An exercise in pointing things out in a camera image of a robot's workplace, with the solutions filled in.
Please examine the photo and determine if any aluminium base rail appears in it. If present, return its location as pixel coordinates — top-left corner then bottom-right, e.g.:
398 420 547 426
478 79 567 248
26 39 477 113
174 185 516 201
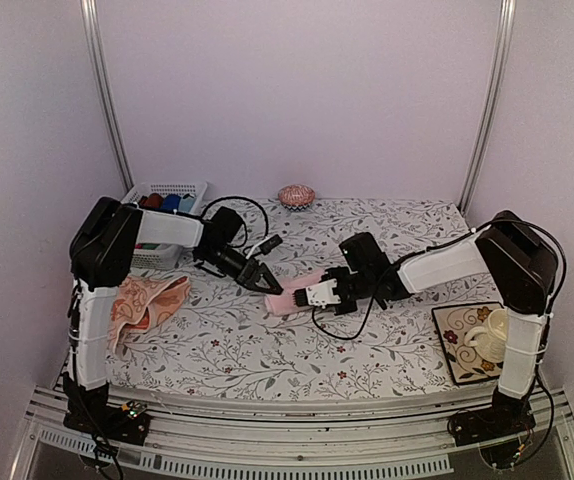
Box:
9 384 574 480

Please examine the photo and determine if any light blue rolled towel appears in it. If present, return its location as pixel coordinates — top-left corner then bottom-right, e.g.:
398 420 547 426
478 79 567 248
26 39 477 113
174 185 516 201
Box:
177 195 196 213

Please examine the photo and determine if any pink towel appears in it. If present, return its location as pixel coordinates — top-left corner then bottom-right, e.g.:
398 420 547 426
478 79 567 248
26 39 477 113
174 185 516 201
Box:
264 269 325 316

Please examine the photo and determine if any aluminium frame post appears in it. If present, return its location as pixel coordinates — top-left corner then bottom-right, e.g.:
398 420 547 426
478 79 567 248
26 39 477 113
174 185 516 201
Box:
458 0 517 215
79 0 134 191

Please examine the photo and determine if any right aluminium frame post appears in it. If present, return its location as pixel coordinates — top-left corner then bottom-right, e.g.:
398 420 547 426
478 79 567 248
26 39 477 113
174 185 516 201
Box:
458 0 517 215

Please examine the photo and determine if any left aluminium frame post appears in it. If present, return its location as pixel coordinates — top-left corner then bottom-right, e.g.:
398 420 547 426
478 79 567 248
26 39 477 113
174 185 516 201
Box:
79 0 134 191

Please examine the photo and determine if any cream ceramic mug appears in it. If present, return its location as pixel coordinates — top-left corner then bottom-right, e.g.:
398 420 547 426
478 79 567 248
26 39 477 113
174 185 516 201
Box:
463 308 508 363

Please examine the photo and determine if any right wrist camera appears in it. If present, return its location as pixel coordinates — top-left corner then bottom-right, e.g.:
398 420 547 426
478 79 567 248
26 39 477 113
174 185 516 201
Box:
293 279 342 308

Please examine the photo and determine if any orange patterned towel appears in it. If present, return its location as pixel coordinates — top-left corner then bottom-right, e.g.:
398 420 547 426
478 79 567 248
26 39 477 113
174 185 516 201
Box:
108 274 191 353

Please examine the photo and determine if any floral table mat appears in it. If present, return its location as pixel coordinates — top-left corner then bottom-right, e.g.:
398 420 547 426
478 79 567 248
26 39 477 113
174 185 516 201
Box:
106 199 500 401

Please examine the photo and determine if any dark red rolled towel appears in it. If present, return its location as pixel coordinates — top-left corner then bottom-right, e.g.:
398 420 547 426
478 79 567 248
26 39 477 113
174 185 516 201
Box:
139 193 164 209

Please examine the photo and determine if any square floral plate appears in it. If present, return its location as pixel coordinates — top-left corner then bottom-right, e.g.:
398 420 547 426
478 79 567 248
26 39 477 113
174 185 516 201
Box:
431 302 502 386

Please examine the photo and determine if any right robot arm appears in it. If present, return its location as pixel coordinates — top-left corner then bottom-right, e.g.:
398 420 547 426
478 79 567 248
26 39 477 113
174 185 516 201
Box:
304 210 567 446

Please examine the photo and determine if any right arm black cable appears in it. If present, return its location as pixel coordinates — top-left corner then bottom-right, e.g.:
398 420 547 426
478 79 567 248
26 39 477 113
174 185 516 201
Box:
311 262 408 342

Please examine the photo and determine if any patterned ceramic bowl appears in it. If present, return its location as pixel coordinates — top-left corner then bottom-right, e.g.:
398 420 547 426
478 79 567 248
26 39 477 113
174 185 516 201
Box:
278 184 315 211

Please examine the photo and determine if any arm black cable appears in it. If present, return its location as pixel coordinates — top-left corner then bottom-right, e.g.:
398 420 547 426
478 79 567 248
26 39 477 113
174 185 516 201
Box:
311 262 408 342
200 195 271 251

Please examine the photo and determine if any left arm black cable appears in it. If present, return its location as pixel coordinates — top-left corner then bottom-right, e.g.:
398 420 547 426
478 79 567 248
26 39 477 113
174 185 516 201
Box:
200 195 271 251

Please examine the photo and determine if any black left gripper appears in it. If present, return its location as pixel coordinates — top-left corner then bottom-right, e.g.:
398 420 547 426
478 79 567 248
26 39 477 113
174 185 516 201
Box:
198 243 283 294

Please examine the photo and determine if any white plastic basket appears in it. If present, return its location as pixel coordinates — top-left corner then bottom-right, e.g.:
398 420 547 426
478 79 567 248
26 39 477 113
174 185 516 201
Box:
121 181 208 271

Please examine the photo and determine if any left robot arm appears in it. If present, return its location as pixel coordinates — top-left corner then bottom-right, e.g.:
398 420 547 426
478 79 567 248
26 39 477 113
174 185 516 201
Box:
63 197 283 448

